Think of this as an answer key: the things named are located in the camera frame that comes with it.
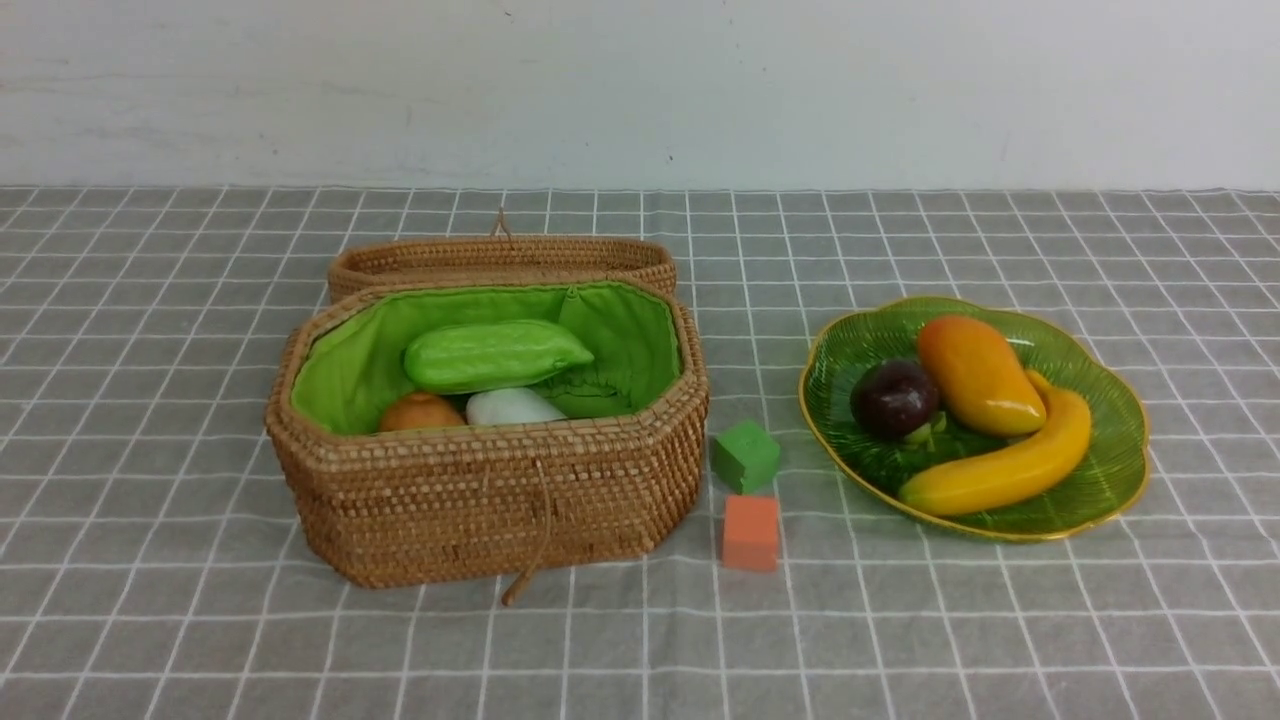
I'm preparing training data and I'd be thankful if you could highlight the white radish with green leaves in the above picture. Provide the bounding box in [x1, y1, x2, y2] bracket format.
[465, 387, 567, 427]

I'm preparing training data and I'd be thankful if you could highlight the green bitter gourd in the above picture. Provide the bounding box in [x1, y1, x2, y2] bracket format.
[402, 319, 595, 395]

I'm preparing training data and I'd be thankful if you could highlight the dark purple mangosteen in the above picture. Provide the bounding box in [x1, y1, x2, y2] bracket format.
[849, 359, 941, 445]

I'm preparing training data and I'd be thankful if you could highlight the yellow orange mango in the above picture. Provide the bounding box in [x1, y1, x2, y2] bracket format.
[916, 314, 1047, 438]

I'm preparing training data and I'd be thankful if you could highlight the yellow banana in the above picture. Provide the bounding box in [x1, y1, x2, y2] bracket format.
[899, 372, 1093, 518]

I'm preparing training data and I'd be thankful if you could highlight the green foam cube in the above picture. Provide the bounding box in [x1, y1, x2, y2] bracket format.
[710, 419, 781, 495]

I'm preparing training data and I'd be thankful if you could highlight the orange foam cube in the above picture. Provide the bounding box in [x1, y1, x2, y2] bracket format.
[721, 495, 780, 573]

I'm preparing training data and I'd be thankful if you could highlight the woven rattan basket green lining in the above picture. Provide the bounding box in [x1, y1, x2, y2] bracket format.
[264, 277, 710, 588]

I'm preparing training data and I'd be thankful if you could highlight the woven rattan basket lid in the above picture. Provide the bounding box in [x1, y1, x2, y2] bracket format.
[326, 211, 678, 304]

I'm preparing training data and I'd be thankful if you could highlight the green glass leaf plate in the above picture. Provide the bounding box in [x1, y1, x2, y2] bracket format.
[797, 296, 1151, 543]

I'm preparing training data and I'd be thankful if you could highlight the grey checked tablecloth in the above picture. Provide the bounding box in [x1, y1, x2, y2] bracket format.
[1, 187, 1279, 719]

